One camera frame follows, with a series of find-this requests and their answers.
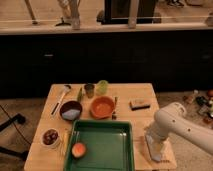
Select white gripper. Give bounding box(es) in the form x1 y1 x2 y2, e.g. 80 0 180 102
144 123 168 155

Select yellow black sponge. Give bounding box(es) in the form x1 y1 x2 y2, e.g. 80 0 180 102
129 99 151 111

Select green plastic tray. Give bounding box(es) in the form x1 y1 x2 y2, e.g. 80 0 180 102
63 120 135 171

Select white bowl with dark fruit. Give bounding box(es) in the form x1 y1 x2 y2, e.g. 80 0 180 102
41 129 60 149

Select black stand legs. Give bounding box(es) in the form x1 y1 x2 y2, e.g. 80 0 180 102
0 114 29 161

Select light green cup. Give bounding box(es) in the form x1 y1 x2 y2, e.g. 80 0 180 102
96 80 108 95

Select dark cabinet on counter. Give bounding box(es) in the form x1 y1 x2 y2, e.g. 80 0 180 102
96 0 161 25

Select grey blue towel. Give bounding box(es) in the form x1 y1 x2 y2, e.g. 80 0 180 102
145 134 166 162

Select red orange bowl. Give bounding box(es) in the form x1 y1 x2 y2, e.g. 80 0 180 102
90 96 115 119

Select small dark cup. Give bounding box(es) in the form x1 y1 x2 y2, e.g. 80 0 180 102
84 83 95 98

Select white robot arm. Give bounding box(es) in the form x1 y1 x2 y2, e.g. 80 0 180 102
145 102 213 161

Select orange fruit in tray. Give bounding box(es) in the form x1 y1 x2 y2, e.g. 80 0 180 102
71 142 86 158

